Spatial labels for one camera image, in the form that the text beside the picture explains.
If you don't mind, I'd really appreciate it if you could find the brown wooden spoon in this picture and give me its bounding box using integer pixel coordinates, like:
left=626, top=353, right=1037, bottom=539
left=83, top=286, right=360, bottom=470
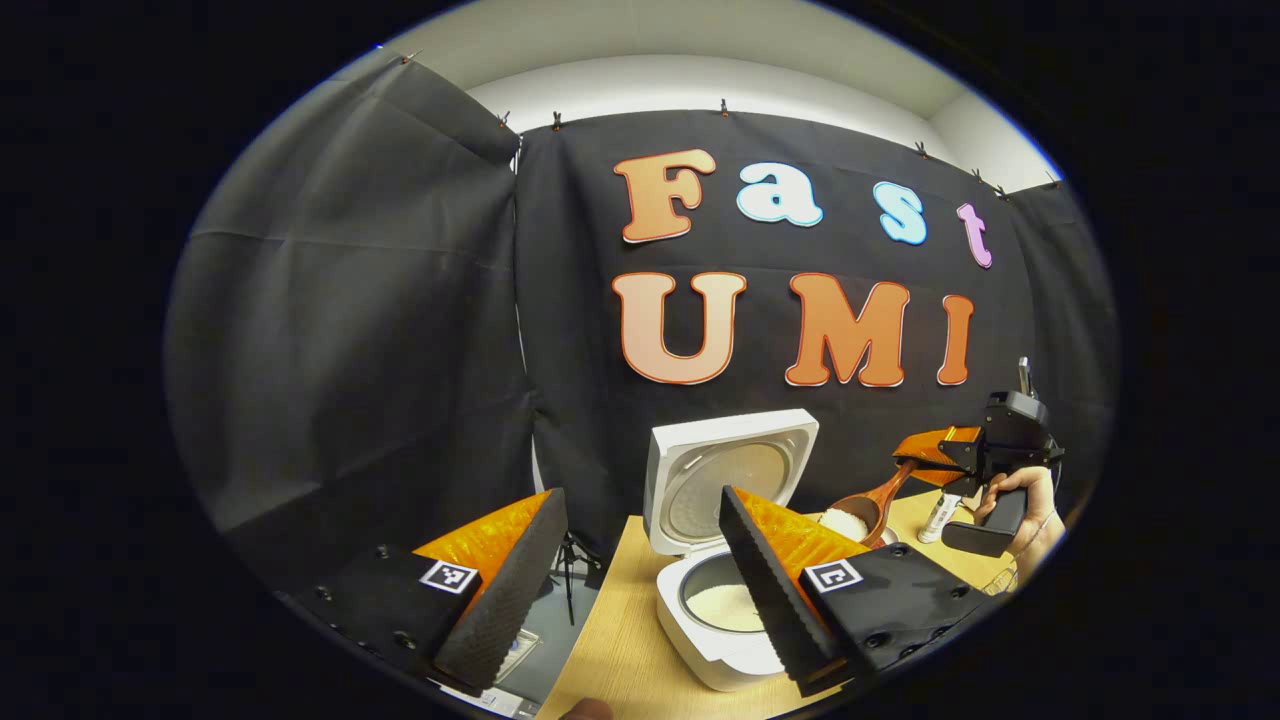
left=818, top=460, right=921, bottom=549

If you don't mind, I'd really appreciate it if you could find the black tripod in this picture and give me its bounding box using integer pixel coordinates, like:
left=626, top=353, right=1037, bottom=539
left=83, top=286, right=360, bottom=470
left=553, top=530, right=604, bottom=626

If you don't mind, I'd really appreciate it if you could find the black backdrop cloth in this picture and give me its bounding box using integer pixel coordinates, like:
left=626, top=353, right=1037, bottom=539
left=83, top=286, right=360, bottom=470
left=165, top=50, right=1119, bottom=601

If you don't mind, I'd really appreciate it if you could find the white rice cooker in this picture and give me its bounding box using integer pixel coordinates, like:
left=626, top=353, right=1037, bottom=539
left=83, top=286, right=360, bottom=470
left=643, top=408, right=819, bottom=693

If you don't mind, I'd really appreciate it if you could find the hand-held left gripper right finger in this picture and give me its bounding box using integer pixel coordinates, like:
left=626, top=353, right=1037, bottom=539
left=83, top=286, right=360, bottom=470
left=718, top=486, right=991, bottom=699

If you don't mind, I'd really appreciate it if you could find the white drink bottle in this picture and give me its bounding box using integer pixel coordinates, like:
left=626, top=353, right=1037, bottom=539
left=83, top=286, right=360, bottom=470
left=918, top=492, right=961, bottom=546

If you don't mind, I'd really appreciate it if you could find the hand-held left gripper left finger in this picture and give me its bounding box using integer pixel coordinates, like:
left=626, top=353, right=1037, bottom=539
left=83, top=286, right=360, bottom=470
left=290, top=487, right=569, bottom=699

